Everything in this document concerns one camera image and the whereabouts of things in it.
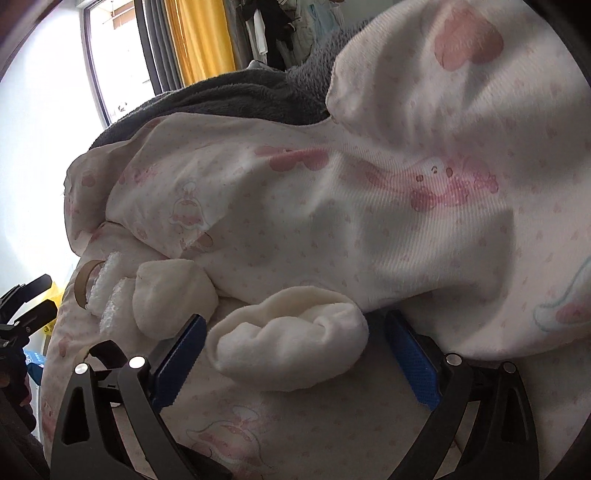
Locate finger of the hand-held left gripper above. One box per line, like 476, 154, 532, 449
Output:
0, 274, 53, 303
7, 299, 59, 334

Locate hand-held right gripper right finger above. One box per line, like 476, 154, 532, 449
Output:
385, 310, 542, 480

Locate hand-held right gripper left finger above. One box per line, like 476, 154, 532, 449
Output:
48, 315, 234, 480

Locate brown cardboard paper roll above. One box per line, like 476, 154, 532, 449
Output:
74, 258, 109, 309

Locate fluffy torn white tissue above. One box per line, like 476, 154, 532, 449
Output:
88, 251, 139, 335

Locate white sock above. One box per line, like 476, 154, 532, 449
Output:
205, 286, 370, 393

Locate yellow plastic bag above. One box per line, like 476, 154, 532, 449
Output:
45, 282, 62, 339

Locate blue packet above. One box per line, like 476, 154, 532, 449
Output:
23, 350, 48, 385

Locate pink printed white blanket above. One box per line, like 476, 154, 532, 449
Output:
41, 0, 591, 480

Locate window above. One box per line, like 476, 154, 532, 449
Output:
78, 0, 162, 125

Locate grey fleece blanket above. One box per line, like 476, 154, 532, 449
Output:
88, 25, 384, 153

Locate grey curtain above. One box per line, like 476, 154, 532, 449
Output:
134, 0, 185, 93

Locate yellow curtain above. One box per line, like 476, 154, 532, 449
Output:
164, 0, 238, 87

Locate white hanging garment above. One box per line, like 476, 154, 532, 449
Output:
245, 9, 269, 63

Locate black hanging clothes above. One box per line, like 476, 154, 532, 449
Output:
265, 0, 305, 70

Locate light blue hanging garment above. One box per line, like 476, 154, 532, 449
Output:
307, 0, 352, 44

